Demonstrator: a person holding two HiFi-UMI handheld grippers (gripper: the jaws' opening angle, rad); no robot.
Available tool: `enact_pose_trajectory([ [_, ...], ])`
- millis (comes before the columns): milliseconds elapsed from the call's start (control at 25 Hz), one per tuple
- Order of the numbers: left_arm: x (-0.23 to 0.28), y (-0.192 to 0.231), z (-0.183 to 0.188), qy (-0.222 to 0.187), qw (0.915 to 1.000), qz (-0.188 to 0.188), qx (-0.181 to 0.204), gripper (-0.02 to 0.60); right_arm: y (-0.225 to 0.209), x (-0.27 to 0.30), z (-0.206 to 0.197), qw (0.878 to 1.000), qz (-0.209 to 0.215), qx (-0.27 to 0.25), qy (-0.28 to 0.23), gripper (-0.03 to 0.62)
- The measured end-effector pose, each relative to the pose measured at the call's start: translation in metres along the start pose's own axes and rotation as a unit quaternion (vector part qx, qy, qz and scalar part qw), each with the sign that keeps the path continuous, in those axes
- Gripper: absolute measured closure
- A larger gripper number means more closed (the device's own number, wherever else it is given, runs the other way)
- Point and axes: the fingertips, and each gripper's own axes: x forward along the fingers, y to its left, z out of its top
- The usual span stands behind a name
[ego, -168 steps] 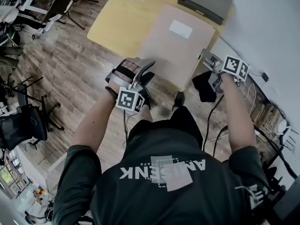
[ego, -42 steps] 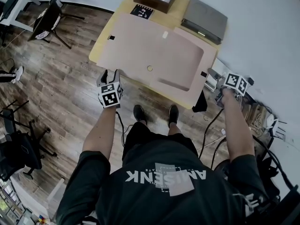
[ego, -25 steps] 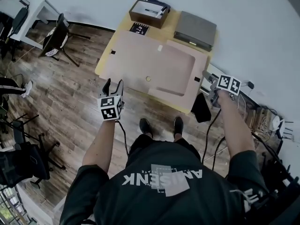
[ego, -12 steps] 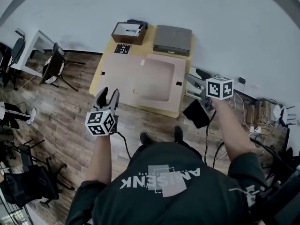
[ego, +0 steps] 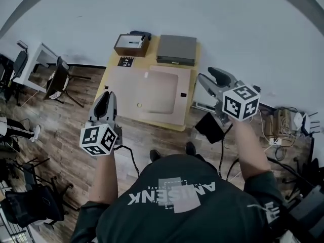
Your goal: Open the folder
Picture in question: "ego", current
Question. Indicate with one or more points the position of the black equipment stand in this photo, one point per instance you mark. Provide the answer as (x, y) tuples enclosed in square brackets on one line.
[(307, 206)]

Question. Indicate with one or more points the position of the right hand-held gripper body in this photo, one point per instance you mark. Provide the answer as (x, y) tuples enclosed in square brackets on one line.
[(240, 102)]

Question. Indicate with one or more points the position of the person's right forearm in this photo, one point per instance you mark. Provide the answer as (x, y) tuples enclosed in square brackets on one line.
[(250, 148)]

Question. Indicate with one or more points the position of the white power adapter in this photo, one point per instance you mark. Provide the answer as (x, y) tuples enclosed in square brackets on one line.
[(298, 120)]

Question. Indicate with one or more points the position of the small black printed card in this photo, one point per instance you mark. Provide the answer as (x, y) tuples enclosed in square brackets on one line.
[(125, 61)]

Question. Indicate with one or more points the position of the person's left shoe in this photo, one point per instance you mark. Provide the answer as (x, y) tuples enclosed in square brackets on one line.
[(155, 155)]

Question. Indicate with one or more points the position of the black flat pad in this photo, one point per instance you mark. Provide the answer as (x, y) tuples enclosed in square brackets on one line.
[(209, 128)]

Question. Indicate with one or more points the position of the black office chair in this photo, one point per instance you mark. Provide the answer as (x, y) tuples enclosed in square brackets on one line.
[(19, 64)]

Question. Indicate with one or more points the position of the flat grey box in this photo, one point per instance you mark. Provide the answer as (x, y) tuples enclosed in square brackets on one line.
[(176, 50)]

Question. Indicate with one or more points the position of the person's left forearm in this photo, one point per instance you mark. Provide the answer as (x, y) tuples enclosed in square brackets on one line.
[(103, 178)]

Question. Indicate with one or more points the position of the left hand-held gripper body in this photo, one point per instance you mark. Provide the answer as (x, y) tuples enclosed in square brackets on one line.
[(97, 139)]

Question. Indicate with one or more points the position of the black folding chair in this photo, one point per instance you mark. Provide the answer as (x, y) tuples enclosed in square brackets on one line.
[(59, 81)]

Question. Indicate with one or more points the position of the person's shoe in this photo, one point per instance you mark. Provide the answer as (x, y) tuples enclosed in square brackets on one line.
[(190, 148), (155, 155)]

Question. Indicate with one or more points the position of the black swivel chair with bag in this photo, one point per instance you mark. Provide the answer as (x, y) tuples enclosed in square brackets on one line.
[(33, 206)]

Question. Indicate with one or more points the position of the open brown box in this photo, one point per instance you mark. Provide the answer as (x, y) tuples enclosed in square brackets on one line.
[(131, 45)]

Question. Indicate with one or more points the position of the white router with antennas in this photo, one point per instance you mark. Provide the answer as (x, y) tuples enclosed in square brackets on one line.
[(309, 124)]

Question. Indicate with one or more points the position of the white desk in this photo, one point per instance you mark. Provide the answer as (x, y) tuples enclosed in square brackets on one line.
[(38, 64)]

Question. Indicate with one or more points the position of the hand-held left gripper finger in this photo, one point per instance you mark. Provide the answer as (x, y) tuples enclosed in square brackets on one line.
[(112, 102), (101, 105)]

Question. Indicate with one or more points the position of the black object behind box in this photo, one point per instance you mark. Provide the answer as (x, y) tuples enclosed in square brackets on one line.
[(141, 33)]

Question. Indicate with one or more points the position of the white power strip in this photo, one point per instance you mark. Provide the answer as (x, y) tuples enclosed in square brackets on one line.
[(275, 140)]

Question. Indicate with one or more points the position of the person's right shoe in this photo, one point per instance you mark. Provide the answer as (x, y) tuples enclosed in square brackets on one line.
[(190, 148)]

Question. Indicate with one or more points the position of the person's dark printed shirt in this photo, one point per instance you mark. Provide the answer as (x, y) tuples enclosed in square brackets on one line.
[(182, 206)]

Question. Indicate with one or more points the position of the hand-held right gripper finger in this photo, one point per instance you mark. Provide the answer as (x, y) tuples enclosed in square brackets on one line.
[(222, 75), (209, 85)]

